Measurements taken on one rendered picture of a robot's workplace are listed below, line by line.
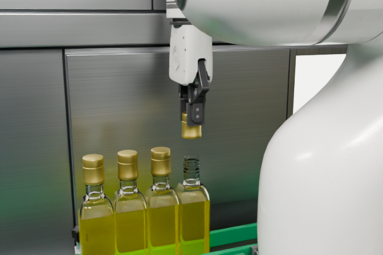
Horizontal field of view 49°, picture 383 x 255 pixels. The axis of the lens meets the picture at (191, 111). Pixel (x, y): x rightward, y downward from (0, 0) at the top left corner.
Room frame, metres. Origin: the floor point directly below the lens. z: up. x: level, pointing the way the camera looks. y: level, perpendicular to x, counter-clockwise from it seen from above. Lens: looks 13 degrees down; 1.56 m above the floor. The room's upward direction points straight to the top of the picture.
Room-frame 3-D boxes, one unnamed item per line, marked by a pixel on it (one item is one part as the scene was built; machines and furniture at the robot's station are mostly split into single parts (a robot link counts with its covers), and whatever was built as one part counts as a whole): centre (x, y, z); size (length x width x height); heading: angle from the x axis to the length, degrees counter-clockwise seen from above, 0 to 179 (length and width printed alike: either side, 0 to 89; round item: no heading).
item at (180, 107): (0.75, 0.01, 1.41); 0.03 x 0.03 x 0.07; 19
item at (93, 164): (0.66, 0.16, 1.31); 0.04 x 0.04 x 0.04
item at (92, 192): (0.66, 0.16, 1.29); 0.03 x 0.03 x 0.05
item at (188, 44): (0.72, 0.00, 1.50); 0.10 x 0.07 x 0.11; 19
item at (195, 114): (0.69, -0.01, 1.41); 0.03 x 0.03 x 0.07; 19
